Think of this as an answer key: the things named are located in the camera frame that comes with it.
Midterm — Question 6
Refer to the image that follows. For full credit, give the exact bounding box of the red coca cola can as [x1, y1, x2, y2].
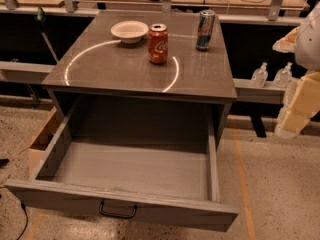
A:
[148, 23, 168, 64]

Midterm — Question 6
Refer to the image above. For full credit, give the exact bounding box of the black floor cable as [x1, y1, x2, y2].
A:
[0, 185, 30, 240]

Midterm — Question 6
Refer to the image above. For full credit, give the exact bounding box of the blue silver redbull can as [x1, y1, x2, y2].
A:
[196, 9, 215, 51]

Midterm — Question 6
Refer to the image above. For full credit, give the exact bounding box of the green handled tool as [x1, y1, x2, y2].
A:
[35, 7, 58, 62]

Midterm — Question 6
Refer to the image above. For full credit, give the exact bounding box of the open grey top drawer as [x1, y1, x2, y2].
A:
[6, 95, 239, 232]

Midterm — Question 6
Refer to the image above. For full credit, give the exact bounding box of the clear sanitizer bottle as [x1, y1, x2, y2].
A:
[251, 62, 268, 88]
[273, 62, 292, 88]

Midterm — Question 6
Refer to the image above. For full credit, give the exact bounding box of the grey low shelf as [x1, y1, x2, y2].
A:
[234, 78, 285, 104]
[0, 61, 54, 84]

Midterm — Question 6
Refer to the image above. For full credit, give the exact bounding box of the clear sanitizer bottle right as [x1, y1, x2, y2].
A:
[273, 62, 292, 88]

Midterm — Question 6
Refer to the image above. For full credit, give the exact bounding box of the grey low shelf right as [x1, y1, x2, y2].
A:
[234, 78, 285, 104]

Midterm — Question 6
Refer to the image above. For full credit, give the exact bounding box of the white paper bowl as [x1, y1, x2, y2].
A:
[111, 21, 149, 44]

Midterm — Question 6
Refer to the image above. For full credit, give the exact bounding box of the clear sanitizer bottle left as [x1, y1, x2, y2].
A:
[251, 62, 268, 88]

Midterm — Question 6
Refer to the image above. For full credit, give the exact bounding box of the black drawer handle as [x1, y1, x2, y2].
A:
[99, 201, 137, 219]

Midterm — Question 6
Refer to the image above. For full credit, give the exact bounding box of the grey low shelf left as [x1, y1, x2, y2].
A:
[0, 61, 54, 84]

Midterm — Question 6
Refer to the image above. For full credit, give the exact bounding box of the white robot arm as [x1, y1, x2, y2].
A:
[275, 4, 320, 138]

